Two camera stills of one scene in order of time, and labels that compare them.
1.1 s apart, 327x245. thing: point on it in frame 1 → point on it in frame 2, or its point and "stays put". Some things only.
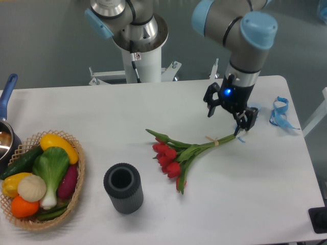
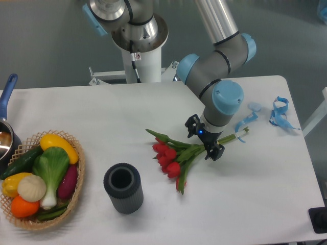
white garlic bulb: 31,188 stays put
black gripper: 233,99 → 214,150
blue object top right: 323,14 stays put
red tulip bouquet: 173,156 stays put
